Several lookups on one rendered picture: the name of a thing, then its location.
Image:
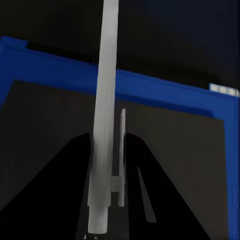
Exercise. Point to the pen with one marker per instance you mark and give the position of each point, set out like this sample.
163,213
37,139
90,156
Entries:
101,181

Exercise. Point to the folder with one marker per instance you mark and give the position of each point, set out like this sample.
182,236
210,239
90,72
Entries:
52,66

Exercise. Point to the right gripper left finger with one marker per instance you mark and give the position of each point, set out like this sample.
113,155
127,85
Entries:
48,208

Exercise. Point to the desk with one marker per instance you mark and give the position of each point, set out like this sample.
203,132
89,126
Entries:
197,39

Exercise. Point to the notebook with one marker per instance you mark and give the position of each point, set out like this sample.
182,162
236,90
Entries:
37,121

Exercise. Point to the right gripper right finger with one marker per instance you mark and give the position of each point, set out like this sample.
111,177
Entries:
175,220

